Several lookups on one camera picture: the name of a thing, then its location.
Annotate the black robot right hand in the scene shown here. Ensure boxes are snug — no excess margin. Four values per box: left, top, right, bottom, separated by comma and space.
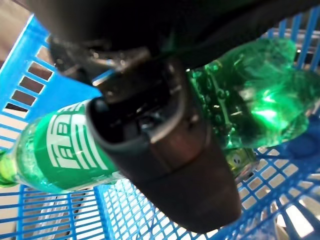
27, 0, 320, 235

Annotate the green soda bottle yellow cap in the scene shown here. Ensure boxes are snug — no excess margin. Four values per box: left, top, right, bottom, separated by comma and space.
0, 38, 311, 195

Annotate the green soda can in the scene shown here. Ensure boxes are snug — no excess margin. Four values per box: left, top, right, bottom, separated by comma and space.
224, 147, 258, 181

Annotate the blue plastic shopping basket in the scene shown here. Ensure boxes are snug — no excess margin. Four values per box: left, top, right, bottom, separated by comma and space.
0, 4, 320, 240

